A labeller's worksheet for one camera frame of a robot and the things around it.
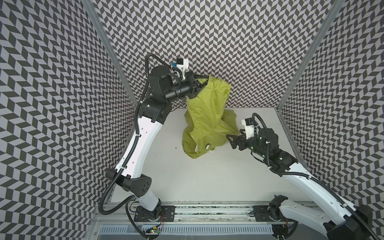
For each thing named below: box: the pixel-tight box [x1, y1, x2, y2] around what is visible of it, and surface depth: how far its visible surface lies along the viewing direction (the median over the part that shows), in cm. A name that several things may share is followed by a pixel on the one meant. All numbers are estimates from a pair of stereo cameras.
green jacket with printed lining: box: [182, 76, 241, 158], surface depth 69 cm
